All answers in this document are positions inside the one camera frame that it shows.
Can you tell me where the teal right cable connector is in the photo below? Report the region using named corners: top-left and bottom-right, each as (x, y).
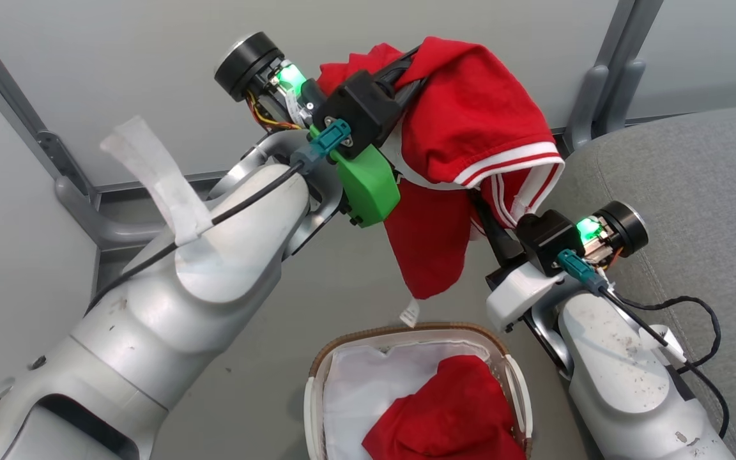
top-left (556, 249), bottom-right (609, 295)

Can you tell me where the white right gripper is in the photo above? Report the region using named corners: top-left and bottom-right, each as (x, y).
top-left (469, 190), bottom-right (650, 333)

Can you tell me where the white fabric basket liner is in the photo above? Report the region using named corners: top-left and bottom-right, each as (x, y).
top-left (322, 339), bottom-right (504, 460)

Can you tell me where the red shirt with white stripes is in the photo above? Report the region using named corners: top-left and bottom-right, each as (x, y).
top-left (317, 36), bottom-right (565, 328)

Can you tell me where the teal cable connector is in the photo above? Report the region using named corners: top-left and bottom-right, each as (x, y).
top-left (290, 118), bottom-right (352, 174)
top-left (556, 249), bottom-right (609, 295)

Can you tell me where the grey metal frame post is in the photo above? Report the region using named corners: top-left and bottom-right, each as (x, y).
top-left (563, 0), bottom-right (664, 154)
top-left (0, 3), bottom-right (215, 253)

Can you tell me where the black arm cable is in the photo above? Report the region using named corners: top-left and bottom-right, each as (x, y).
top-left (86, 163), bottom-right (310, 315)
top-left (598, 287), bottom-right (730, 441)

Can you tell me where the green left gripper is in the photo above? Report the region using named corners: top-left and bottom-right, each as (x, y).
top-left (215, 32), bottom-right (429, 229)

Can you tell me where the teal left cable connector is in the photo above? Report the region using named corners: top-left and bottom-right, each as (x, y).
top-left (290, 118), bottom-right (352, 174)

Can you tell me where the plain red garment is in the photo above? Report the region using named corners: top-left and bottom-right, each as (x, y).
top-left (362, 355), bottom-right (528, 460)

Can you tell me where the grey sofa cushion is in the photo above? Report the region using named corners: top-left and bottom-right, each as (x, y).
top-left (546, 102), bottom-right (736, 460)

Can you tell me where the white basket with rattan rim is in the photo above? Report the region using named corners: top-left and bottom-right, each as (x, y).
top-left (304, 323), bottom-right (533, 460)

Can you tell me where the white tape strip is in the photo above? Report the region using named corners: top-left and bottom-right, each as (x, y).
top-left (100, 115), bottom-right (215, 247)
top-left (638, 325), bottom-right (688, 370)

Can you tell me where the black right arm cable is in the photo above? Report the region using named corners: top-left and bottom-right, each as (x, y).
top-left (598, 287), bottom-right (730, 441)

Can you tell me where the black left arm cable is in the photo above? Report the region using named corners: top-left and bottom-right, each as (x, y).
top-left (86, 163), bottom-right (310, 315)

